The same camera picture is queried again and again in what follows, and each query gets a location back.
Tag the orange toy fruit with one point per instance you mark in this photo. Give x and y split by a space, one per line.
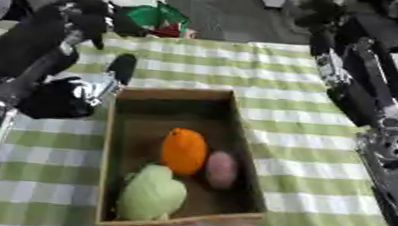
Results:
183 152

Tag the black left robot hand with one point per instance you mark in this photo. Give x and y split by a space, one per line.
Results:
19 52

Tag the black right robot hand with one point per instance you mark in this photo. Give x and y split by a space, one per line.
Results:
350 92

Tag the green and red bag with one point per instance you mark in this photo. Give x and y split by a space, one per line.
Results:
156 17

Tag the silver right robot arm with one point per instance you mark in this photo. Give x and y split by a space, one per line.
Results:
397 172

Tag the pale green toy vegetable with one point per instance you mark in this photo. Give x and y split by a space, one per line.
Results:
151 195

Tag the tan cardboard box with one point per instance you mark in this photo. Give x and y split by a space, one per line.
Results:
141 114

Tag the pink toy potato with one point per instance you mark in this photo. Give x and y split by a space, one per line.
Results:
222 170

